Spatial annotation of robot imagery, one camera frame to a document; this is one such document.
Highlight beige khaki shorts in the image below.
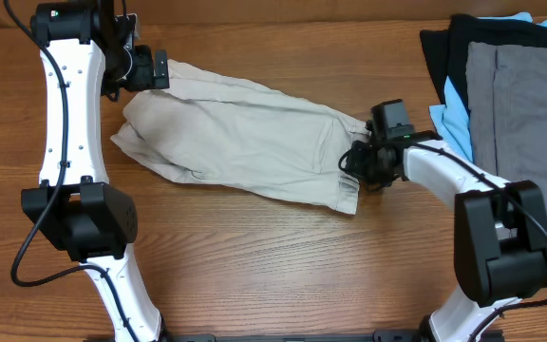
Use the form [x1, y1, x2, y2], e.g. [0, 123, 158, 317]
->
[111, 60, 368, 215]

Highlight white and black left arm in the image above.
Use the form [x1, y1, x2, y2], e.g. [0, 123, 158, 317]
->
[21, 0, 170, 341]

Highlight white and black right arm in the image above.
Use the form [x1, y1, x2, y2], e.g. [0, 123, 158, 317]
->
[339, 100, 547, 342]

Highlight light blue folded garment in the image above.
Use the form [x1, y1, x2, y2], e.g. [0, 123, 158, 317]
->
[429, 12, 547, 164]

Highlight black folded garment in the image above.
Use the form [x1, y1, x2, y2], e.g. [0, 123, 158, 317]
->
[420, 14, 547, 105]

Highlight grey folded garment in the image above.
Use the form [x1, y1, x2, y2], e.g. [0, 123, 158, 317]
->
[466, 43, 547, 210]

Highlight brown cardboard backdrop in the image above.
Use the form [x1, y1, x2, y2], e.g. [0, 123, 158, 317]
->
[0, 0, 547, 29]

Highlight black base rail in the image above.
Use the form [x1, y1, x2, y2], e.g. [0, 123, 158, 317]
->
[164, 330, 417, 342]

